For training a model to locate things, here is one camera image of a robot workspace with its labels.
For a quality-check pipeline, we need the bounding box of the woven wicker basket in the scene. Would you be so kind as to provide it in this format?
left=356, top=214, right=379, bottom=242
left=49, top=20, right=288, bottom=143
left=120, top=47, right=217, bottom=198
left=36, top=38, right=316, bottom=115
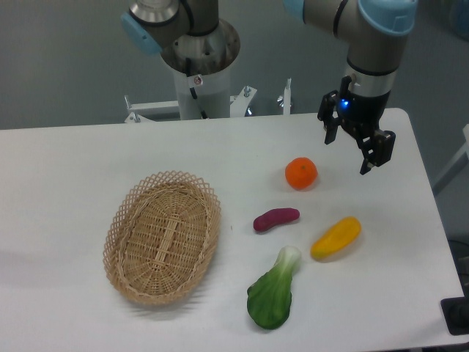
left=103, top=171, right=221, bottom=306

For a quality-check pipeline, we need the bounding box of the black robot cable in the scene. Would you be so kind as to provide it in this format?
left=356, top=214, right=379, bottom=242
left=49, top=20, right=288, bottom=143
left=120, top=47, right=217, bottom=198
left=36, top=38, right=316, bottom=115
left=185, top=57, right=209, bottom=120

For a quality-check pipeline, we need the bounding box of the yellow mango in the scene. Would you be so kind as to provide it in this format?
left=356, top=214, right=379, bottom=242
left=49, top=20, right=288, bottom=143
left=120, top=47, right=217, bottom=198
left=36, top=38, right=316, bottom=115
left=310, top=216, right=362, bottom=260

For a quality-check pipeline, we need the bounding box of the green bok choy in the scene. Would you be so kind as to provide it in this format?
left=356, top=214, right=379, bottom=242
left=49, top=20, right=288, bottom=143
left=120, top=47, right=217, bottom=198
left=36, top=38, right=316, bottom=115
left=246, top=246, right=301, bottom=330

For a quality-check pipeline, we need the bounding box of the orange tangerine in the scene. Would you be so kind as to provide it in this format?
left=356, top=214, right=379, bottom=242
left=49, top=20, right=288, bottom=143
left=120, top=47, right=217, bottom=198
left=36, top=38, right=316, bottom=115
left=284, top=157, right=318, bottom=190

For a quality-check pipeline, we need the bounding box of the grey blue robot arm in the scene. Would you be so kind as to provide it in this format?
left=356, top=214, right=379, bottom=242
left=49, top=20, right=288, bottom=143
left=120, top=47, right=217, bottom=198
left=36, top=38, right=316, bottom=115
left=121, top=1, right=417, bottom=173

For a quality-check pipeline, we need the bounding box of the purple sweet potato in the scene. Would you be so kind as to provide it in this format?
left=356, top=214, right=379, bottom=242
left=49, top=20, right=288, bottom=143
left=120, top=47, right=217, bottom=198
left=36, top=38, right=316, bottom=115
left=253, top=208, right=300, bottom=232

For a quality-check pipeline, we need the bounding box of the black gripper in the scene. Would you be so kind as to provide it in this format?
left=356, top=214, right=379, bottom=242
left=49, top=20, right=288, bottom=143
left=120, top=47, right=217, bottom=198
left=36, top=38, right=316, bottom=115
left=317, top=76, right=396, bottom=175

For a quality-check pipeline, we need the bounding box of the white metal base frame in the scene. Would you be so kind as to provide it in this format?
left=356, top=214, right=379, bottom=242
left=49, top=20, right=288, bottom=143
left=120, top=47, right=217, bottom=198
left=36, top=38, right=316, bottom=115
left=122, top=78, right=294, bottom=124

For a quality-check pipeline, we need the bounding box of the white furniture leg right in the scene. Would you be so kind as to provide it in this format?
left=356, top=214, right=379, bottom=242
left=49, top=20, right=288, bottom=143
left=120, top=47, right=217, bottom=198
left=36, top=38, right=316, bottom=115
left=432, top=125, right=469, bottom=196

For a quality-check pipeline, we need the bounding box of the black device at table edge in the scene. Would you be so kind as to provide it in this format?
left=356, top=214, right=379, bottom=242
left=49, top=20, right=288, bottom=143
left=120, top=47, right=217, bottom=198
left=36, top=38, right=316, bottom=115
left=440, top=297, right=468, bottom=336

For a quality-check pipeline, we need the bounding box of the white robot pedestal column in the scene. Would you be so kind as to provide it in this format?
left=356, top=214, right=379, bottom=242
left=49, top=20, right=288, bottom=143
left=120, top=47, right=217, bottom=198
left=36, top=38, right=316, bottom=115
left=161, top=19, right=240, bottom=102

